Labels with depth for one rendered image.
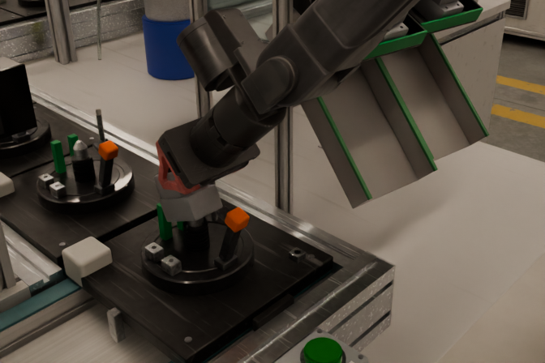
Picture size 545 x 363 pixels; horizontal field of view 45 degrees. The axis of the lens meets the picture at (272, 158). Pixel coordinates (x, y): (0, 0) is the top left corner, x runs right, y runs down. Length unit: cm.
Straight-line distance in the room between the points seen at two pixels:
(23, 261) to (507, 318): 64
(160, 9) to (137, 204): 80
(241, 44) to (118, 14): 148
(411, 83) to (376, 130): 14
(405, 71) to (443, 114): 9
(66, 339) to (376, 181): 45
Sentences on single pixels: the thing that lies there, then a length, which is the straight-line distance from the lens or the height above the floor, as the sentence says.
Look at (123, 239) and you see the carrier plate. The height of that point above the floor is 97.
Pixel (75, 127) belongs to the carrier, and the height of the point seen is 97.
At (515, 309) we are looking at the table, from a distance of 97.
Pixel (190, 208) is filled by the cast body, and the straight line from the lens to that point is 76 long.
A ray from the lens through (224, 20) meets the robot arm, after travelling 63.
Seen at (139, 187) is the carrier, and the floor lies 97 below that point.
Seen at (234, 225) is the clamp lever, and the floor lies 106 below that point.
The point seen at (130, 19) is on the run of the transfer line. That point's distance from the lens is 212.
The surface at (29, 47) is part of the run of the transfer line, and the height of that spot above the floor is 90.
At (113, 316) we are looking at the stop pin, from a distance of 78.
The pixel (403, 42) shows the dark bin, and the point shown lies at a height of 120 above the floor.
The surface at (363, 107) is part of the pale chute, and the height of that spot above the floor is 108.
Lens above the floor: 146
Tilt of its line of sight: 28 degrees down
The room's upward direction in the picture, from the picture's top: 1 degrees counter-clockwise
